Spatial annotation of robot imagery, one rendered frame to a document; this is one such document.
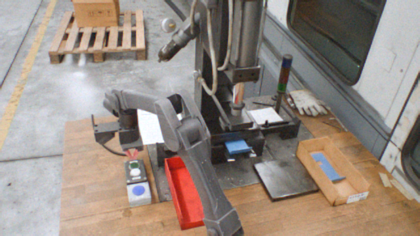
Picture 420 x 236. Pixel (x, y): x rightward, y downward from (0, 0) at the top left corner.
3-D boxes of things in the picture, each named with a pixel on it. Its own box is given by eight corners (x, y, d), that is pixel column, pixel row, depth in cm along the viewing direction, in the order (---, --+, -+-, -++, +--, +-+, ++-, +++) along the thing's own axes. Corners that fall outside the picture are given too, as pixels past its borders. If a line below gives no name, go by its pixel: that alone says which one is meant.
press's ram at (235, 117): (210, 152, 117) (215, 75, 99) (191, 109, 137) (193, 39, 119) (259, 144, 122) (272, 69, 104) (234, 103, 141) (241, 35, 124)
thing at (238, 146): (231, 157, 114) (232, 150, 112) (217, 129, 125) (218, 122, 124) (251, 153, 115) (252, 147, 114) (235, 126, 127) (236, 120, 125)
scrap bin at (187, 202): (181, 231, 100) (181, 217, 96) (165, 171, 119) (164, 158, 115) (220, 222, 103) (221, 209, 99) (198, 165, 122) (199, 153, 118)
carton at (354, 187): (331, 208, 110) (338, 192, 105) (294, 157, 129) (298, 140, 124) (365, 200, 113) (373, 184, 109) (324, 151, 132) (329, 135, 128)
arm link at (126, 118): (114, 122, 106) (111, 104, 102) (129, 115, 109) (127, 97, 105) (126, 133, 102) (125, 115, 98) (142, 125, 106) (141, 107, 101)
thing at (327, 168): (325, 186, 116) (327, 180, 114) (304, 156, 128) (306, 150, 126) (343, 183, 117) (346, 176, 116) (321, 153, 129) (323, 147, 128)
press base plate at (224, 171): (160, 208, 110) (160, 202, 108) (140, 117, 148) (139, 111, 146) (336, 172, 126) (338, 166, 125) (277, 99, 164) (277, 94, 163)
